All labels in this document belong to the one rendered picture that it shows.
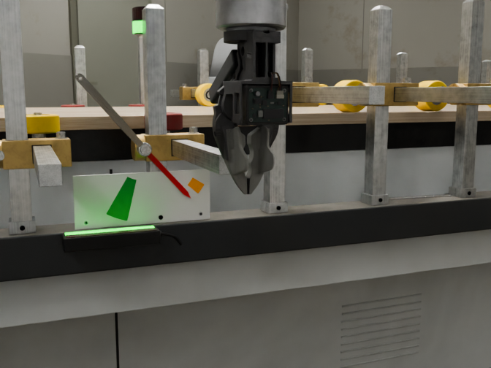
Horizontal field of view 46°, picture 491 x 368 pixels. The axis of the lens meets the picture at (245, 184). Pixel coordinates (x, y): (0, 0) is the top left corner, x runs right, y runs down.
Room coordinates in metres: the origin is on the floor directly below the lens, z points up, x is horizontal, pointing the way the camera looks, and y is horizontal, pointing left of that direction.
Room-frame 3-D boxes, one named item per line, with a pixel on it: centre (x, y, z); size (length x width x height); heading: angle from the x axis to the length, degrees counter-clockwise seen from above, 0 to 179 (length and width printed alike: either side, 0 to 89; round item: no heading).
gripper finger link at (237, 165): (0.76, 0.01, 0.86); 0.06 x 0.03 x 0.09; 21
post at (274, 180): (1.21, -0.06, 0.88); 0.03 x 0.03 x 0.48; 21
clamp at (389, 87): (1.31, -0.31, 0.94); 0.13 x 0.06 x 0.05; 111
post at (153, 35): (1.12, 0.17, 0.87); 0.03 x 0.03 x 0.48; 21
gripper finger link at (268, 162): (0.77, -0.02, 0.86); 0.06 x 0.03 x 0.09; 21
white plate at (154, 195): (1.09, 0.19, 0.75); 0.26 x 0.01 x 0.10; 111
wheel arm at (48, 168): (0.96, 0.34, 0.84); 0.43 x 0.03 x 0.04; 21
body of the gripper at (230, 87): (0.76, -0.01, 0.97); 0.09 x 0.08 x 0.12; 21
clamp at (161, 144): (1.13, 0.15, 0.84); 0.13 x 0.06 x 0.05; 111
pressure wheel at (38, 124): (1.14, 0.41, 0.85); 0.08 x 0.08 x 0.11
